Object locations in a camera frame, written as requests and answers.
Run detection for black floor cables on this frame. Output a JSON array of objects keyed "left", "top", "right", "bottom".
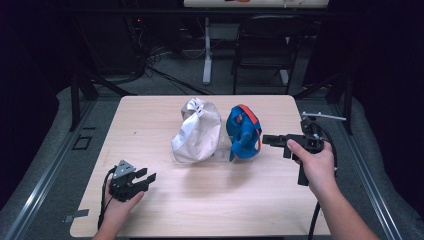
[{"left": 145, "top": 46, "right": 214, "bottom": 96}]

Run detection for black metal stand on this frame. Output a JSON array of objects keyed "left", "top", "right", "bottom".
[
  {"left": 68, "top": 68, "right": 138, "bottom": 133},
  {"left": 293, "top": 70, "right": 354, "bottom": 136}
]

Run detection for person's right hand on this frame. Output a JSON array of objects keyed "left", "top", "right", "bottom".
[{"left": 286, "top": 138, "right": 336, "bottom": 198}]

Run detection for person's left hand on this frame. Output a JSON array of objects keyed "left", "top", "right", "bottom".
[{"left": 103, "top": 181, "right": 146, "bottom": 222}]

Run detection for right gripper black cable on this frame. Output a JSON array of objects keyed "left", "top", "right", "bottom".
[{"left": 307, "top": 119, "right": 338, "bottom": 240}]

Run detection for dark equipment with red light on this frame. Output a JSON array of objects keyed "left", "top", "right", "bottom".
[{"left": 124, "top": 13, "right": 149, "bottom": 76}]

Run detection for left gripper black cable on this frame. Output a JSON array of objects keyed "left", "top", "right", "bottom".
[{"left": 97, "top": 166, "right": 116, "bottom": 231}]

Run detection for white desk with legs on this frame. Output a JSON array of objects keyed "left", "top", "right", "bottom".
[{"left": 183, "top": 0, "right": 330, "bottom": 86}]

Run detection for white baseball cap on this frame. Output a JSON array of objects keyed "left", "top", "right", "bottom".
[{"left": 170, "top": 97, "right": 223, "bottom": 164}]

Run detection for blue baseball cap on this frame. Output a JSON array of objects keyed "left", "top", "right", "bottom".
[{"left": 225, "top": 103, "right": 264, "bottom": 163}]

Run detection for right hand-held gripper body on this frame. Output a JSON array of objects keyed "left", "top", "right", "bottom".
[{"left": 283, "top": 111, "right": 348, "bottom": 187}]

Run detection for black folding chair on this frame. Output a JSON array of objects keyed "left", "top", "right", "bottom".
[{"left": 230, "top": 14, "right": 310, "bottom": 96}]

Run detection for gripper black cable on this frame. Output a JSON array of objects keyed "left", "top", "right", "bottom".
[
  {"left": 307, "top": 119, "right": 338, "bottom": 240},
  {"left": 97, "top": 166, "right": 116, "bottom": 231}
]

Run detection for aluminium floor rail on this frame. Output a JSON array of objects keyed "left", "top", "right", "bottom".
[
  {"left": 3, "top": 99, "right": 98, "bottom": 240},
  {"left": 328, "top": 103, "right": 405, "bottom": 240}
]

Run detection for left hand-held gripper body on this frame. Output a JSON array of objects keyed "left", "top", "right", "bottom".
[{"left": 108, "top": 159, "right": 141, "bottom": 203}]

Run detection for grey tape strip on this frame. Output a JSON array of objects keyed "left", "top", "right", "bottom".
[{"left": 63, "top": 208, "right": 90, "bottom": 224}]

